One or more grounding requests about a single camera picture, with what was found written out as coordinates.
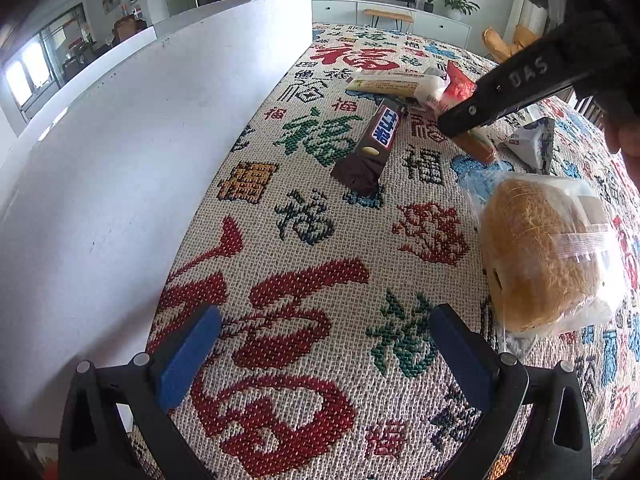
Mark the orange armchair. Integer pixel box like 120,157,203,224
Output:
482,24,543,63

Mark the window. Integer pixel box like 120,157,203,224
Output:
5,40,53,108

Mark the large leafy potted plant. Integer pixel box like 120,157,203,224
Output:
439,0,481,22

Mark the bread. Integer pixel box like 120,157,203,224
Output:
472,172,628,348

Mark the silver triangular snack packet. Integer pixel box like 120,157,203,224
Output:
500,117,557,175

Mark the printed blanket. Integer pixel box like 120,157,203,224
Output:
145,22,640,480

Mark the cream long snack packet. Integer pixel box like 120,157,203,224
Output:
346,71,446,103

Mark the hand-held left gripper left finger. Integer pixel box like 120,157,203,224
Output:
59,304,223,480

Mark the brown chocolate bar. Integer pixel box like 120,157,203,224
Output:
330,97,408,197

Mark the orange sausage stick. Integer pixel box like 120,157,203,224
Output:
457,127,498,165

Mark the person's right hand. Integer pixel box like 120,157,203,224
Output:
605,110,640,181

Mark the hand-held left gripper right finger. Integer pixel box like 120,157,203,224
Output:
427,303,593,480

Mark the red snack packet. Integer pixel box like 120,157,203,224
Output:
434,60,478,116

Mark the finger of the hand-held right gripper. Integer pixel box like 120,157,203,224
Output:
437,30,596,137

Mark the wooden stool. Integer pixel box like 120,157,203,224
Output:
363,8,415,28

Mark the white board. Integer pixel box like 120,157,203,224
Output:
0,0,313,441

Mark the white television cabinet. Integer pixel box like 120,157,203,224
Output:
311,0,473,48

